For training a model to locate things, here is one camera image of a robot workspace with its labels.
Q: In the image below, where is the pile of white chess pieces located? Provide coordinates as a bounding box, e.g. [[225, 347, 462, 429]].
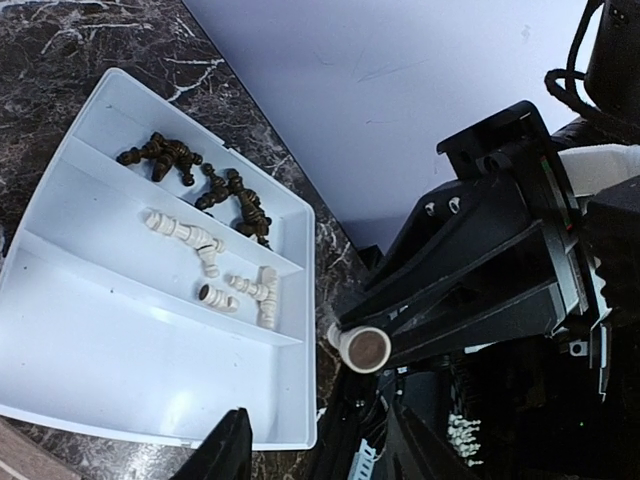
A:
[[144, 210, 279, 330]]

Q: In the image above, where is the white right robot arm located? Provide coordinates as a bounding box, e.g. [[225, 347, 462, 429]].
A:
[[327, 1, 639, 388]]

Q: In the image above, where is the pile of dark chess pieces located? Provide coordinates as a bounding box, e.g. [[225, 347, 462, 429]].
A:
[[116, 132, 272, 249]]

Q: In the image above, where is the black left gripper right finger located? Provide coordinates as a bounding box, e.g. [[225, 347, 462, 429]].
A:
[[384, 400, 478, 480]]

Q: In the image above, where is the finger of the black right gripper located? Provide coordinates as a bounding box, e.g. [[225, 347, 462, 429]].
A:
[[337, 174, 546, 331], [385, 279, 565, 369]]

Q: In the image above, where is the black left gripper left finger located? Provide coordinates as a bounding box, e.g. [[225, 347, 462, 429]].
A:
[[174, 408, 253, 480]]

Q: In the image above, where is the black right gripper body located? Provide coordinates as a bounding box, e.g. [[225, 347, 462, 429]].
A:
[[436, 100, 612, 400]]

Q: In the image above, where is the white divided plastic tray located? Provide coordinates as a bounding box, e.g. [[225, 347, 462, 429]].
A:
[[1, 68, 317, 450]]

